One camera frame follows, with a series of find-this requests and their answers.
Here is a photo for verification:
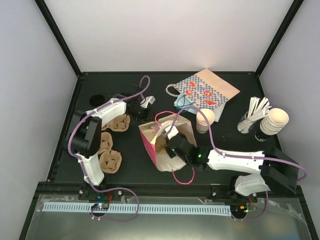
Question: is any cream pink Cakes paper bag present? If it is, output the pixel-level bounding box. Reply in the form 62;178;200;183
138;112;197;174

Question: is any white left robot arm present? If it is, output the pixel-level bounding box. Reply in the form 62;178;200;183
66;94;155;200

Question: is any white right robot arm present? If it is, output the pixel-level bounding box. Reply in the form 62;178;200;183
165;133;299;202

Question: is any black open coffee cup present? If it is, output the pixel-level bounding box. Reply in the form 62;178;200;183
89;94;105;107

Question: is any light blue paper bag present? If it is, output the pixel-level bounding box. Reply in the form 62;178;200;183
173;94;198;115

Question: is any blue checkered bakery paper bag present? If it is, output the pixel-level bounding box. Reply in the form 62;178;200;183
166;68;240;111

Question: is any tall white paper cup stack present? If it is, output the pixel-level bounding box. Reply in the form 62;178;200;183
260;108;289;136

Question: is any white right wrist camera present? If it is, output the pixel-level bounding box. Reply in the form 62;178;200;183
163;126;179;140

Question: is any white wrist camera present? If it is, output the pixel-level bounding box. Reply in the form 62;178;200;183
163;126;179;140
140;96;156;109

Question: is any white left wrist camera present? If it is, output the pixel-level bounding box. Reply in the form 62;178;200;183
140;96;156;109

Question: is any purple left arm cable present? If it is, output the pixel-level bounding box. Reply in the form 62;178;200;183
67;76;152;161

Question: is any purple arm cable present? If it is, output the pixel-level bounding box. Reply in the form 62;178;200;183
67;76;152;161
175;106;307;183

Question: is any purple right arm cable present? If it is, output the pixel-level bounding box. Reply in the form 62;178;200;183
175;106;307;183

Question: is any white slotted cable rail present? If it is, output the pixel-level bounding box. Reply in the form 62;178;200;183
42;202;232;217

